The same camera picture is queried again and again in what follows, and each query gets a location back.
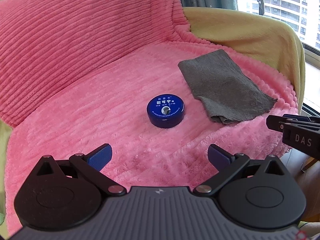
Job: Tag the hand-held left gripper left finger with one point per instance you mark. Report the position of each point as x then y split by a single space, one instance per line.
100 156

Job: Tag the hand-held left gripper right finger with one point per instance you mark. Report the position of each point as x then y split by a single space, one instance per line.
218 157

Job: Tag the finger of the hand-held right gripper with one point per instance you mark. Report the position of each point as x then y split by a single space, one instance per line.
300 117
275 123

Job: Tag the grey cleaning cloth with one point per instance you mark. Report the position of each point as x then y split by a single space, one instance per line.
225 87

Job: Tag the blue round tin container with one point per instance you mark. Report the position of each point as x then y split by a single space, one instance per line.
166 110

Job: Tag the pink ribbed blanket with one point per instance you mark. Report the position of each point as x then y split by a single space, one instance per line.
87 80

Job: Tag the yellow-green armchair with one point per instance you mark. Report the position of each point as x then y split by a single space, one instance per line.
250 32

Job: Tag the apartment building outside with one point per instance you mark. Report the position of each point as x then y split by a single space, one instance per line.
285 2

